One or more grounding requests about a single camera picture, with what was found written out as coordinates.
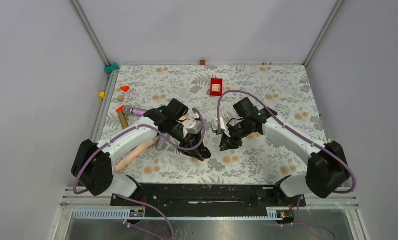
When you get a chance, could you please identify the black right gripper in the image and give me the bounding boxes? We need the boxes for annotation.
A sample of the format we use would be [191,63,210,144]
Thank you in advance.
[220,118,253,152]

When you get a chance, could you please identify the black earbud charging case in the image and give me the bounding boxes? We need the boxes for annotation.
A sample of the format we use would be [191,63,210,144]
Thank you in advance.
[201,147,212,159]

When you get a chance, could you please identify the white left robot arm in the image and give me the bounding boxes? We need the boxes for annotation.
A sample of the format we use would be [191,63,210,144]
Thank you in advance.
[71,98,212,206]

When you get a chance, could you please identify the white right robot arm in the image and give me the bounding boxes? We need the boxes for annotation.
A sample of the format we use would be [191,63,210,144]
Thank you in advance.
[211,97,352,206]

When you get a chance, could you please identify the floral table mat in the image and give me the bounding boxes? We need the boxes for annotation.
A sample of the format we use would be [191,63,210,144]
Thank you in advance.
[101,65,326,185]

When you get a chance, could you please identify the silver microphone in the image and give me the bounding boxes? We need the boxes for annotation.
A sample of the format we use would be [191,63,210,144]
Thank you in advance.
[156,136,167,151]

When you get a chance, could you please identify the pink microphone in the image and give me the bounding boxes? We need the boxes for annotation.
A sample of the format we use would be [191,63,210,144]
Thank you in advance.
[115,137,158,172]

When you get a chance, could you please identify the red box with label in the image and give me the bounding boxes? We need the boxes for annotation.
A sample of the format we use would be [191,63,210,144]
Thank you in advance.
[209,78,224,97]

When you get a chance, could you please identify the gold brown microphone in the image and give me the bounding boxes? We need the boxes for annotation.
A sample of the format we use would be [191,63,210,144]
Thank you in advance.
[117,110,129,130]

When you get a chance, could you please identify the purple glitter microphone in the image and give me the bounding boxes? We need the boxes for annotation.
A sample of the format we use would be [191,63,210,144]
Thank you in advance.
[122,105,148,117]

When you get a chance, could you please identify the red block near microphones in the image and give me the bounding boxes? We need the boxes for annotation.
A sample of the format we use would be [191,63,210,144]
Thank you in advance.
[116,105,125,113]

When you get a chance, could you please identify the small coloured beads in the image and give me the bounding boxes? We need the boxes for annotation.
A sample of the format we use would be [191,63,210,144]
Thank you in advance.
[261,62,286,66]

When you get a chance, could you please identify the red wedge block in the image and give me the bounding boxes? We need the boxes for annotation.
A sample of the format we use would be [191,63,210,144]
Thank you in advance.
[120,85,130,93]

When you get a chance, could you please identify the teal block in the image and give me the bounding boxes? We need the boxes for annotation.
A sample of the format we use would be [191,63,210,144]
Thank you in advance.
[104,62,119,74]

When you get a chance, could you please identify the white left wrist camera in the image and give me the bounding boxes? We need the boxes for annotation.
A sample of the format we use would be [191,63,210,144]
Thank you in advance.
[183,119,203,135]

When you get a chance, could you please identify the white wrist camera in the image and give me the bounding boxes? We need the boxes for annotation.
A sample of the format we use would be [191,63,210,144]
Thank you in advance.
[211,117,231,137]
[183,119,203,135]

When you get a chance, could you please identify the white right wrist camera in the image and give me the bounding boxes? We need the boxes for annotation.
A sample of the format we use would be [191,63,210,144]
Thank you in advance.
[211,117,231,137]

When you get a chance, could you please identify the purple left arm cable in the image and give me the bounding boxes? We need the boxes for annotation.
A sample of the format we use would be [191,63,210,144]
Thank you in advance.
[72,107,207,240]

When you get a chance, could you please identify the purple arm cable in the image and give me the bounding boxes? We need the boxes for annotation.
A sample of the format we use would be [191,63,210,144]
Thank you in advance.
[216,90,358,239]
[72,107,207,240]

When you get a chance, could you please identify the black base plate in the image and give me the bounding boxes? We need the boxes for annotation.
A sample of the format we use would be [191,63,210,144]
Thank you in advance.
[110,183,306,216]

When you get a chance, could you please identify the aluminium corner rail left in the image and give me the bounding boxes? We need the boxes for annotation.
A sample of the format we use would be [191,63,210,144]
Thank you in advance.
[69,0,116,141]

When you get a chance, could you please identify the aluminium corner rail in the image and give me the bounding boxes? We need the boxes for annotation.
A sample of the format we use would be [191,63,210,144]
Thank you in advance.
[302,0,345,69]
[69,0,116,141]

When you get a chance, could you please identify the white slotted cable duct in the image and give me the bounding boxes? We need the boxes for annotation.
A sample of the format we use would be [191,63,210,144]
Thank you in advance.
[72,205,283,221]

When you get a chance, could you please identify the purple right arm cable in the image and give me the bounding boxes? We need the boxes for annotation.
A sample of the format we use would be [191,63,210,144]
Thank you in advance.
[216,90,358,239]

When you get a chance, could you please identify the aluminium corner rail right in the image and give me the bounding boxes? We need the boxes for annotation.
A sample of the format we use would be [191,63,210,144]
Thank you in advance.
[302,0,345,69]

